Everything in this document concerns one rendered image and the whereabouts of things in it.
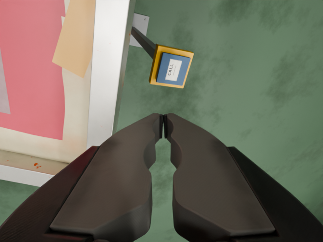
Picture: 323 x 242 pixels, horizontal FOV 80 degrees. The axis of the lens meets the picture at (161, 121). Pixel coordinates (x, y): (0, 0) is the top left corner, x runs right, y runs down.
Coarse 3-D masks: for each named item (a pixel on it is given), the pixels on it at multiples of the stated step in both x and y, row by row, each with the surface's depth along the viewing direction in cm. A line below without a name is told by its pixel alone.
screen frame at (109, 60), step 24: (96, 0) 21; (120, 0) 21; (96, 24) 22; (120, 24) 22; (96, 48) 24; (120, 48) 24; (96, 72) 25; (120, 72) 25; (96, 96) 27; (120, 96) 29; (96, 120) 29; (96, 144) 31; (0, 168) 34; (24, 168) 34; (48, 168) 35
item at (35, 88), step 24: (0, 0) 25; (0, 24) 26; (24, 24) 26; (48, 24) 26; (0, 48) 28; (24, 48) 27; (48, 48) 27; (0, 72) 29; (24, 72) 29; (48, 72) 29; (0, 96) 31; (24, 96) 31; (48, 96) 31; (0, 120) 33; (24, 120) 33; (48, 120) 33
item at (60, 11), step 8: (8, 0) 25; (16, 0) 25; (24, 0) 25; (32, 0) 25; (40, 0) 25; (48, 0) 25; (56, 0) 24; (32, 8) 25; (40, 8) 25; (48, 8) 25; (56, 8) 25; (64, 8) 25; (64, 16) 25
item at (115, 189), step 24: (144, 120) 11; (120, 144) 9; (144, 144) 9; (96, 168) 7; (120, 168) 7; (144, 168) 7; (72, 192) 6; (96, 192) 6; (120, 192) 6; (144, 192) 6; (72, 216) 6; (96, 216) 6; (120, 216) 6; (144, 216) 6; (120, 240) 6
